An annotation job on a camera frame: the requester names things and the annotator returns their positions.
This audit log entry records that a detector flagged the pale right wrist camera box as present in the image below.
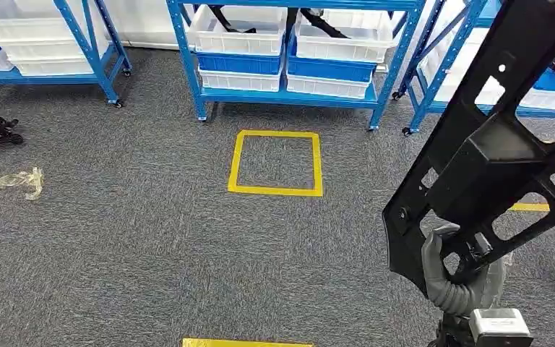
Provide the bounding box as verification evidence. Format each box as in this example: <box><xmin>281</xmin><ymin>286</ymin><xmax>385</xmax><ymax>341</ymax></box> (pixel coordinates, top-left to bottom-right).
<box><xmin>468</xmin><ymin>307</ymin><xmax>535</xmax><ymax>347</ymax></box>

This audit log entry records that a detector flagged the yellow floor tape square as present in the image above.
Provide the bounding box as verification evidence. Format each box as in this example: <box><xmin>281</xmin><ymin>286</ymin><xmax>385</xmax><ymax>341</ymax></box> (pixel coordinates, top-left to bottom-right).
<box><xmin>227</xmin><ymin>129</ymin><xmax>324</xmax><ymax>198</ymax></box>
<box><xmin>181</xmin><ymin>338</ymin><xmax>315</xmax><ymax>347</ymax></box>
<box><xmin>508</xmin><ymin>164</ymin><xmax>555</xmax><ymax>215</ymax></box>

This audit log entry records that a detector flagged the black post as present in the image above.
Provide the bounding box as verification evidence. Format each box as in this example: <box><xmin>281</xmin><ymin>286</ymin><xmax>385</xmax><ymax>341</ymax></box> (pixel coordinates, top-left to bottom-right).
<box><xmin>284</xmin><ymin>7</ymin><xmax>298</xmax><ymax>46</ymax></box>

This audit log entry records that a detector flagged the clear plastic wrap scrap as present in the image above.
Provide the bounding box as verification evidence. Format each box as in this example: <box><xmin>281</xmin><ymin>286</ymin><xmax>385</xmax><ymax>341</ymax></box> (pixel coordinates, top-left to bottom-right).
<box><xmin>0</xmin><ymin>166</ymin><xmax>45</xmax><ymax>202</ymax></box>

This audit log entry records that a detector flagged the blue metal shelf rack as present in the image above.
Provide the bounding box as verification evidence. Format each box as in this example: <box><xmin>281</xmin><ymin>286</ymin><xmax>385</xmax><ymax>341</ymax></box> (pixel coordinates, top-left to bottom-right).
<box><xmin>0</xmin><ymin>0</ymin><xmax>134</xmax><ymax>108</ymax></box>
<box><xmin>165</xmin><ymin>0</ymin><xmax>427</xmax><ymax>132</ymax></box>
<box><xmin>392</xmin><ymin>0</ymin><xmax>555</xmax><ymax>137</ymax></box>

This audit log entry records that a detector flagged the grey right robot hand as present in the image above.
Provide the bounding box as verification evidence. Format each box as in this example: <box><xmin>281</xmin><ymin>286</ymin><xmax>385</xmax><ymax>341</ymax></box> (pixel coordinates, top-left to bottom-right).
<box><xmin>421</xmin><ymin>223</ymin><xmax>508</xmax><ymax>318</ymax></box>

